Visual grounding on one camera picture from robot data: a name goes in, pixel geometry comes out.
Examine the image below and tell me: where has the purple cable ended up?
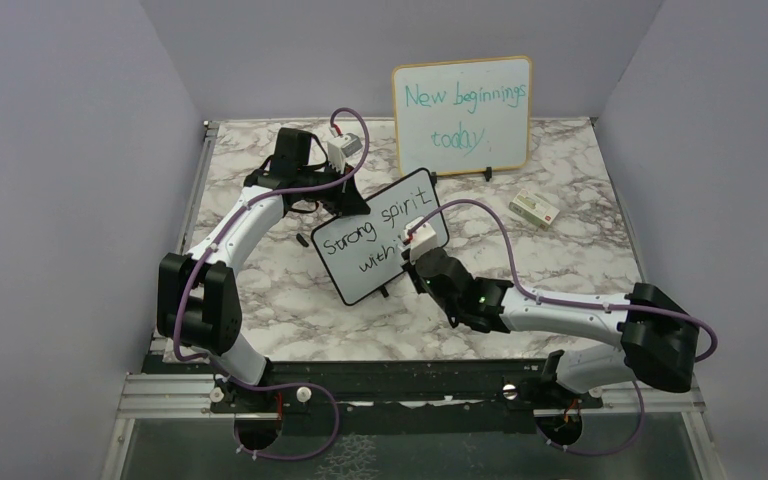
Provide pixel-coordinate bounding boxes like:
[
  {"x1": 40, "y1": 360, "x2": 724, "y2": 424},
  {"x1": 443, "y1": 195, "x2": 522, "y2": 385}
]
[
  {"x1": 405, "y1": 198, "x2": 720, "y2": 458},
  {"x1": 171, "y1": 107, "x2": 372, "y2": 463}
]

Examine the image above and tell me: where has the yellow framed whiteboard with writing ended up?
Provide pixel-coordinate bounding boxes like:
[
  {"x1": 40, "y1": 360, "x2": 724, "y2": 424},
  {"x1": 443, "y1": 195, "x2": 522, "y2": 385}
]
[{"x1": 391, "y1": 55, "x2": 533, "y2": 176}]

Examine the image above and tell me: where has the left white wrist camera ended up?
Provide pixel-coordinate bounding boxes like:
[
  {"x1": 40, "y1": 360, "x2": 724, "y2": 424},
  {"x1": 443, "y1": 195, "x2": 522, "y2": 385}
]
[{"x1": 326, "y1": 133, "x2": 363, "y2": 174}]

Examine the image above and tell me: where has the black marker cap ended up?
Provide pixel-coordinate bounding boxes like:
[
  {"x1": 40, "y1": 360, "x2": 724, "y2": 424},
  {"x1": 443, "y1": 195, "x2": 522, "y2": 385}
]
[{"x1": 295, "y1": 233, "x2": 310, "y2": 248}]

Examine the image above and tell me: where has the black yellow-board stand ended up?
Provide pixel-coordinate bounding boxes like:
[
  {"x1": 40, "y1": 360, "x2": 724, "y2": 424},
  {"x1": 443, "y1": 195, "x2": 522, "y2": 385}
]
[{"x1": 429, "y1": 167, "x2": 494, "y2": 185}]

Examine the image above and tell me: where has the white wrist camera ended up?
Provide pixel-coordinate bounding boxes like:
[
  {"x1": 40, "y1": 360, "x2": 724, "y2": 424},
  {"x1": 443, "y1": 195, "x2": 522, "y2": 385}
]
[
  {"x1": 326, "y1": 133, "x2": 363, "y2": 174},
  {"x1": 400, "y1": 217, "x2": 439, "y2": 264}
]

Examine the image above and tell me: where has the black framed whiteboard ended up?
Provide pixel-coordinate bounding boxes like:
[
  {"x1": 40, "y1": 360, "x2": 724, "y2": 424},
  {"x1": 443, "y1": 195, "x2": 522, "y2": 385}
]
[{"x1": 311, "y1": 168, "x2": 440, "y2": 306}]

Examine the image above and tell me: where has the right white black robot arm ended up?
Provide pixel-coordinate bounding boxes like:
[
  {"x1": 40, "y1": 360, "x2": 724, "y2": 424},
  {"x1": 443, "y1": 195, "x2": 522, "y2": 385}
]
[{"x1": 403, "y1": 247, "x2": 700, "y2": 407}]

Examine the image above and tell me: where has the black aluminium base frame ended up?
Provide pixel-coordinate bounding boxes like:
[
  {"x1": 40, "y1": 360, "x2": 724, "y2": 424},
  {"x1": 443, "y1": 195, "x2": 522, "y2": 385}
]
[{"x1": 102, "y1": 357, "x2": 725, "y2": 479}]

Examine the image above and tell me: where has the white green eraser box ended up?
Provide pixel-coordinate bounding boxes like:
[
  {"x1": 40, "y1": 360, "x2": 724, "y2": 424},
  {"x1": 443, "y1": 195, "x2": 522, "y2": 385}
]
[{"x1": 508, "y1": 189, "x2": 560, "y2": 230}]

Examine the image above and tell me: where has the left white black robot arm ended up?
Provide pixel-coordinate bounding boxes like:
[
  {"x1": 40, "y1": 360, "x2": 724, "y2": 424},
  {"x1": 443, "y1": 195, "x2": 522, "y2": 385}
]
[{"x1": 156, "y1": 127, "x2": 370, "y2": 411}]

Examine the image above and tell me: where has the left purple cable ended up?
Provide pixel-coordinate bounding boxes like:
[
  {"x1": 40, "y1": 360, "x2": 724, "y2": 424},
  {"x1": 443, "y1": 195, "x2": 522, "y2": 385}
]
[{"x1": 171, "y1": 107, "x2": 372, "y2": 463}]

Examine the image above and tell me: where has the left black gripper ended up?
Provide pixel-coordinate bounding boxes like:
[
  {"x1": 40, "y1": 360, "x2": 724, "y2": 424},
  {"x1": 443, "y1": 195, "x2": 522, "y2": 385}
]
[{"x1": 298, "y1": 159, "x2": 370, "y2": 216}]

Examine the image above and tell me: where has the silver black whiteboard stand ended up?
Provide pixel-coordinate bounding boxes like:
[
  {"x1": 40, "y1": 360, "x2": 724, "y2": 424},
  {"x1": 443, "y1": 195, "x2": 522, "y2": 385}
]
[{"x1": 377, "y1": 250, "x2": 445, "y2": 299}]

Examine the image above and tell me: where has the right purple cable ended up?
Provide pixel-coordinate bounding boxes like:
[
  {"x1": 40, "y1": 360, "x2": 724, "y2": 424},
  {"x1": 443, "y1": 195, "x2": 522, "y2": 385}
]
[{"x1": 405, "y1": 198, "x2": 720, "y2": 458}]

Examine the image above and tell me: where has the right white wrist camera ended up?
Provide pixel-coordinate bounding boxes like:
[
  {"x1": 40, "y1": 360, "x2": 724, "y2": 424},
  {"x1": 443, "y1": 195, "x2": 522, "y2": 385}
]
[{"x1": 400, "y1": 217, "x2": 439, "y2": 264}]

